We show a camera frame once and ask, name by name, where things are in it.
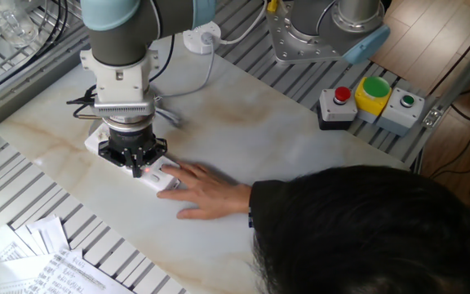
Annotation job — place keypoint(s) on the grey box small green button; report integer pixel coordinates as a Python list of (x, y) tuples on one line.
[(400, 116)]

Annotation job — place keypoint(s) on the white four-button power strip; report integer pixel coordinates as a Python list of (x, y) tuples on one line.
[(157, 177)]

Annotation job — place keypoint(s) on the aluminium frame post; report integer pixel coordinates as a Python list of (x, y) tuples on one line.
[(459, 77)]

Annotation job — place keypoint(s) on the round white socket hub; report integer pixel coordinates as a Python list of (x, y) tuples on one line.
[(196, 43)]

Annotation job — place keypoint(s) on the red button control box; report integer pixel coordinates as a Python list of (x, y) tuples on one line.
[(337, 110)]

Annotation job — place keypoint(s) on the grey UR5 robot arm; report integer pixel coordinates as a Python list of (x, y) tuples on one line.
[(116, 49)]

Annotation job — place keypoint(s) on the person's right hand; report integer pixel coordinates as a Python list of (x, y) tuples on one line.
[(218, 196)]

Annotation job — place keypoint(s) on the black-haired person's head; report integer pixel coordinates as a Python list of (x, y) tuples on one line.
[(382, 237)]

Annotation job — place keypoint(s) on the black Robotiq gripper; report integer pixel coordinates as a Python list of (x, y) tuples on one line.
[(131, 141)]

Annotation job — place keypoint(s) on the clear plastic container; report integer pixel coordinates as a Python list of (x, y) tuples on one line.
[(10, 20)]

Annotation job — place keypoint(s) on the yellow box green mushroom button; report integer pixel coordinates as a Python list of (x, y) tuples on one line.
[(371, 102)]

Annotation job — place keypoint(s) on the printed text paper sheet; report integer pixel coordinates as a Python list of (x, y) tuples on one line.
[(76, 275)]

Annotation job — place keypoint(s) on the white wrist mounting bracket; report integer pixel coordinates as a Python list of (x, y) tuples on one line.
[(121, 90)]

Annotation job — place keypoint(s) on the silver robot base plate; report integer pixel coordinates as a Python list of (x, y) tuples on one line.
[(300, 51)]

